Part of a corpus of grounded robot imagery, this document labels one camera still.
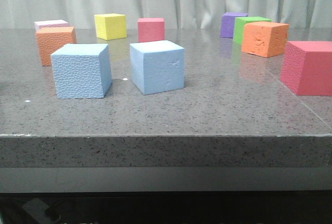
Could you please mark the orange textured cube left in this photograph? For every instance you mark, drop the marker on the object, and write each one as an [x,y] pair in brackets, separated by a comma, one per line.
[50,39]

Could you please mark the grey bracket under table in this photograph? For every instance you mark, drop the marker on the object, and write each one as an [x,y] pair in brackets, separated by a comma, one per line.
[36,208]

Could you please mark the yellow foam cube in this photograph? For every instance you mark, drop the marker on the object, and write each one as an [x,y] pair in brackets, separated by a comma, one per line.
[110,26]

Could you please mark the pale pink foam cube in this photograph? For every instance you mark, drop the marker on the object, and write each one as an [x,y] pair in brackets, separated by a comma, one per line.
[50,23]

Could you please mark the small red foam cube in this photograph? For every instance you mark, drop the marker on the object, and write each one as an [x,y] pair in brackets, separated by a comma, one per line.
[150,29]

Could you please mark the orange cube right side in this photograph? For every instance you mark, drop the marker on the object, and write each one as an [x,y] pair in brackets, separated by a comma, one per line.
[265,39]

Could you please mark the large red foam cube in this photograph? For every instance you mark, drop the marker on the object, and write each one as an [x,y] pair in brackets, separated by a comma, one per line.
[306,68]

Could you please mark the purple foam cube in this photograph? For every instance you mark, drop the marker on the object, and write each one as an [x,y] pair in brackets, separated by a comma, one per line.
[227,23]

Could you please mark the smooth light blue foam cube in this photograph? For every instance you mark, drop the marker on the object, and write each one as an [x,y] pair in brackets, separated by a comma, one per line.
[157,66]

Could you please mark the textured light blue foam cube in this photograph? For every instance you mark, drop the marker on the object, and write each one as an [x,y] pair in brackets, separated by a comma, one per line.
[82,71]

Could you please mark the green foam cube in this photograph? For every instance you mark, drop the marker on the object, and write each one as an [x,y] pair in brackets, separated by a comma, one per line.
[239,25]

